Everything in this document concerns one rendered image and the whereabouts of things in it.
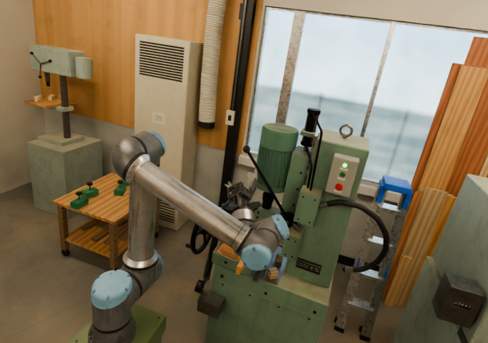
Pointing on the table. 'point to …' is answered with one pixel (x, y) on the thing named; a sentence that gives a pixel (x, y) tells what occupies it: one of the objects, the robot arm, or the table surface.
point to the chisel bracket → (265, 213)
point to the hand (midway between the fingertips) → (242, 175)
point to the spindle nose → (267, 200)
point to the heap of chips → (227, 251)
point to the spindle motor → (275, 155)
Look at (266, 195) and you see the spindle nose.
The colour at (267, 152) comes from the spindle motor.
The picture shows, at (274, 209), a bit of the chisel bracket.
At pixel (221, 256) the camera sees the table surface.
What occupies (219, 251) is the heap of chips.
